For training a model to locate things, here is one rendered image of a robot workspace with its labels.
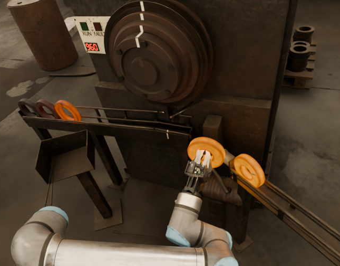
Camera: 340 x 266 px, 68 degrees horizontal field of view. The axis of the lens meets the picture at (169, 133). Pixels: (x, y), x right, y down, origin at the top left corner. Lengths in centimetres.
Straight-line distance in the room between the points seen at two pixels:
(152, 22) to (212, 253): 79
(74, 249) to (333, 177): 180
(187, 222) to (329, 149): 165
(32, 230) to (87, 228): 113
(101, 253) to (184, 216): 29
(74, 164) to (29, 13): 262
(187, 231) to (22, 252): 48
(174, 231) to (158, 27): 71
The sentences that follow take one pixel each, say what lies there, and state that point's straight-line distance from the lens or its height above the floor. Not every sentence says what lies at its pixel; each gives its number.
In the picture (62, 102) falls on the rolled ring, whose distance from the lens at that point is 171.
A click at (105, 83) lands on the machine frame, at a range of 154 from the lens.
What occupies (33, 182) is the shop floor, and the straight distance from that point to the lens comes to 248.
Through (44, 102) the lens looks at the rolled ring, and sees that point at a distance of 184.
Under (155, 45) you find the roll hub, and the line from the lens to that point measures 95.
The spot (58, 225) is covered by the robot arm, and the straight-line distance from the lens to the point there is 95.
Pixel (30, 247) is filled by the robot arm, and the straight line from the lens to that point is 84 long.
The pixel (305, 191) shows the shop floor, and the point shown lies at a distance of 203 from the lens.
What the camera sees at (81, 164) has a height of 60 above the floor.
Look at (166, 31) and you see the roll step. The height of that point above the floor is 125.
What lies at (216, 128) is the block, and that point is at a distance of 120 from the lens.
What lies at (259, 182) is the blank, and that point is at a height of 72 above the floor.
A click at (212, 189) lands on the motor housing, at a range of 132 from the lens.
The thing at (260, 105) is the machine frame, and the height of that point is 87.
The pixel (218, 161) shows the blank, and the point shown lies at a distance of 105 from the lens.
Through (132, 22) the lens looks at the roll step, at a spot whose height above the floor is 128.
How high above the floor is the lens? 161
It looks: 43 degrees down
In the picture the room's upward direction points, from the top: 11 degrees counter-clockwise
